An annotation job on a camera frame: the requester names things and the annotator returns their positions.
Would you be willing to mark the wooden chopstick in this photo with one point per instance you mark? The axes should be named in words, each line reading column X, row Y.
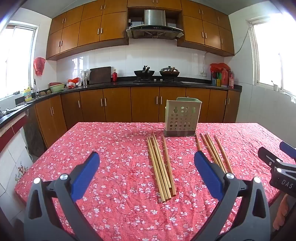
column 161, row 169
column 169, row 169
column 214, row 148
column 198, row 143
column 211, row 148
column 223, row 153
column 154, row 170
column 208, row 148
column 158, row 170

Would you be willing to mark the person's right hand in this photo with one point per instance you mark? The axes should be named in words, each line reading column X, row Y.
column 281, row 213

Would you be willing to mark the wooden lower kitchen cabinets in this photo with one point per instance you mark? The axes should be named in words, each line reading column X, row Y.
column 143, row 104

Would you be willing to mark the red floral tablecloth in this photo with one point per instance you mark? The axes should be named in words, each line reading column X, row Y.
column 115, row 162

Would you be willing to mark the wooden kitchen cabinets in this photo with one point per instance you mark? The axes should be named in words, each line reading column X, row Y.
column 143, row 104
column 92, row 30

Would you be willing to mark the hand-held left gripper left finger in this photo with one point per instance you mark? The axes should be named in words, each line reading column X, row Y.
column 86, row 171

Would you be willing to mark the white framed window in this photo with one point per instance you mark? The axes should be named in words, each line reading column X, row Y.
column 270, row 53
column 16, row 58

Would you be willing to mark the dark wooden cutting board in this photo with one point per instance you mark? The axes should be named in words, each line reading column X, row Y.
column 100, row 75

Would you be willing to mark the black kitchen countertop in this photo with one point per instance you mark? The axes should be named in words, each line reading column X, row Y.
column 115, row 83

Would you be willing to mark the red labelled condiment bottle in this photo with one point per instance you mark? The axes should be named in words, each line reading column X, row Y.
column 231, row 80

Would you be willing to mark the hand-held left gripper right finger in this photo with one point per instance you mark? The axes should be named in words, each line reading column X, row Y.
column 208, row 171

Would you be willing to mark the red and white plastic bag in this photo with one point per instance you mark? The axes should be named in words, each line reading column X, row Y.
column 74, row 83

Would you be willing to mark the steel range hood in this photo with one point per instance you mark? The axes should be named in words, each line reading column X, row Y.
column 155, row 17

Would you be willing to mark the grey cloth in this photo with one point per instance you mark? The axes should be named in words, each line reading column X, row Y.
column 16, row 108

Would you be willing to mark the perforated plastic utensil holder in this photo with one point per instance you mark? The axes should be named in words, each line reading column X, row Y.
column 180, row 118

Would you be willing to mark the hanging red plastic bag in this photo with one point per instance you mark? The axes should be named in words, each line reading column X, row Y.
column 39, row 66

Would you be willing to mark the small white cup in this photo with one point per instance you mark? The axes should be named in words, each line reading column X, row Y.
column 275, row 87

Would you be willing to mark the clear glass cups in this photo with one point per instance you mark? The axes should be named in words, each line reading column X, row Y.
column 85, row 77

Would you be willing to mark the small red bottle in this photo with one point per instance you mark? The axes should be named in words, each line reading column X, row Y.
column 115, row 75

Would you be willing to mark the yellow detergent bottle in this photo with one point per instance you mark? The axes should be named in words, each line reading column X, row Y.
column 28, row 95

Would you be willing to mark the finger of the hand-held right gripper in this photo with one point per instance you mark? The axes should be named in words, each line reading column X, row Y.
column 288, row 150
column 270, row 160

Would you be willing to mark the colourful condiment box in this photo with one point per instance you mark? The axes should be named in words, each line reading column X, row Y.
column 216, row 82

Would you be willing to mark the red plastic jug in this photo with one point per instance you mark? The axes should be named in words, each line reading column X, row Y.
column 224, row 77

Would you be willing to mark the black wok with lid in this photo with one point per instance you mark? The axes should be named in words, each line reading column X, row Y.
column 169, row 72

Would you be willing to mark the black gas stove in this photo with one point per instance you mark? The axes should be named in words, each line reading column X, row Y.
column 159, row 81

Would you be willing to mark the wooden upper kitchen cabinets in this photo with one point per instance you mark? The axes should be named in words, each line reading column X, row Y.
column 92, row 30

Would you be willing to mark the metal faucet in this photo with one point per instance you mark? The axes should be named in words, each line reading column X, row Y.
column 35, row 88

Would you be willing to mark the green basin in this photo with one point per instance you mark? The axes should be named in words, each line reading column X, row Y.
column 56, row 88

